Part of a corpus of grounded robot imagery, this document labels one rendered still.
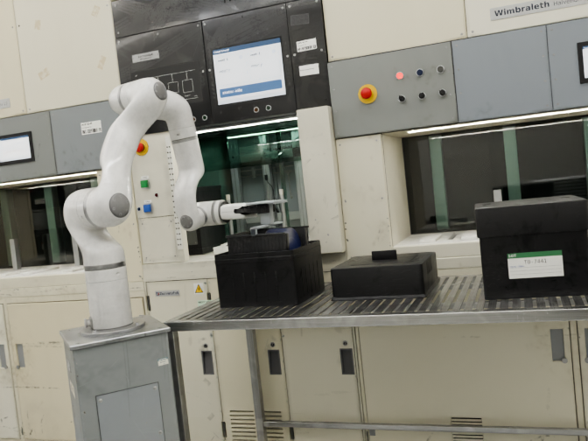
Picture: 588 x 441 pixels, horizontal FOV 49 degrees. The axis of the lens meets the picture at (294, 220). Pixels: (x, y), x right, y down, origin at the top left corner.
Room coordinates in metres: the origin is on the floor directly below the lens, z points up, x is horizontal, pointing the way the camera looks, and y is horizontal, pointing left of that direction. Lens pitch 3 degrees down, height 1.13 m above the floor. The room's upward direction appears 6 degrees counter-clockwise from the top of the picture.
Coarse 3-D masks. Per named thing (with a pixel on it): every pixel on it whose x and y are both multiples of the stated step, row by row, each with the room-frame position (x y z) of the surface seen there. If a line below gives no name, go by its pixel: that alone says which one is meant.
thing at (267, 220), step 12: (252, 204) 2.09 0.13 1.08; (264, 216) 2.12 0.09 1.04; (252, 228) 2.02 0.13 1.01; (264, 228) 2.25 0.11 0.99; (300, 228) 2.20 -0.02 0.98; (228, 240) 2.07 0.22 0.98; (240, 240) 2.06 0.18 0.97; (252, 240) 2.04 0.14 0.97; (264, 240) 2.03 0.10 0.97; (276, 240) 2.01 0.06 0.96; (288, 240) 2.02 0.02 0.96; (300, 240) 2.20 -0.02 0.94; (228, 252) 2.07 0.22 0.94; (240, 252) 2.06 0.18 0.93; (252, 252) 2.04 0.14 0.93
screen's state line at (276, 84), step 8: (272, 80) 2.44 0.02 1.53; (280, 80) 2.42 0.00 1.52; (224, 88) 2.50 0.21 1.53; (232, 88) 2.49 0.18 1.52; (240, 88) 2.48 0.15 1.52; (248, 88) 2.47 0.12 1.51; (256, 88) 2.46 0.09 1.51; (264, 88) 2.45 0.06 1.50; (272, 88) 2.44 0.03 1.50; (224, 96) 2.50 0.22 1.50
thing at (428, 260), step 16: (368, 256) 2.18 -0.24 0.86; (384, 256) 2.05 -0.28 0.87; (400, 256) 2.08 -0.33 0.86; (416, 256) 2.04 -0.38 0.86; (432, 256) 2.06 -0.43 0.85; (336, 272) 1.96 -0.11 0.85; (352, 272) 1.95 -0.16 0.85; (368, 272) 1.93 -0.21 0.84; (384, 272) 1.91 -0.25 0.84; (400, 272) 1.89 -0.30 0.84; (416, 272) 1.87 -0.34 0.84; (432, 272) 2.03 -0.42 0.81; (336, 288) 1.97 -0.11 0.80; (352, 288) 1.95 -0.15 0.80; (368, 288) 1.93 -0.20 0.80; (384, 288) 1.91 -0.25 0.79; (400, 288) 1.89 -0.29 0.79; (416, 288) 1.88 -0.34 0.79; (432, 288) 1.99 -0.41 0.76
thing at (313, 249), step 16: (224, 256) 2.05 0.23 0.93; (240, 256) 2.03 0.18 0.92; (256, 256) 2.00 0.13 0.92; (272, 256) 1.98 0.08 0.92; (288, 256) 1.96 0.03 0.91; (304, 256) 2.06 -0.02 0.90; (320, 256) 2.20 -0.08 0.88; (224, 272) 2.05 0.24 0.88; (240, 272) 2.03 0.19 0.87; (256, 272) 2.01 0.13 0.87; (272, 272) 1.99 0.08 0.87; (288, 272) 1.97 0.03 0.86; (304, 272) 2.04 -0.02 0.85; (320, 272) 2.18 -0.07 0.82; (224, 288) 2.05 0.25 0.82; (240, 288) 2.03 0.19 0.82; (256, 288) 2.01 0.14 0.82; (272, 288) 1.99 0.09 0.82; (288, 288) 1.97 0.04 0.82; (304, 288) 2.03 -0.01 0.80; (320, 288) 2.17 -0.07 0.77; (224, 304) 2.05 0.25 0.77; (240, 304) 2.03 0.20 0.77; (256, 304) 2.01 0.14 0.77; (272, 304) 1.99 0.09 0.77; (288, 304) 1.97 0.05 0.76
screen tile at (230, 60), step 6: (234, 54) 2.48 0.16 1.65; (216, 60) 2.51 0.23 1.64; (222, 60) 2.50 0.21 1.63; (228, 60) 2.49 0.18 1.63; (234, 60) 2.48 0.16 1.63; (240, 60) 2.48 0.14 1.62; (222, 66) 2.50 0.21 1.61; (228, 66) 2.49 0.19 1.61; (240, 66) 2.48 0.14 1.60; (246, 66) 2.47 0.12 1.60; (234, 72) 2.49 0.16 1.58; (240, 72) 2.48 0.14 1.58; (246, 72) 2.47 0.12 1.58; (222, 78) 2.50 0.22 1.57; (228, 78) 2.50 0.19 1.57; (234, 78) 2.49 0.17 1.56; (240, 78) 2.48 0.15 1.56; (246, 78) 2.47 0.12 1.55; (222, 84) 2.51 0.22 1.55; (228, 84) 2.50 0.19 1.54
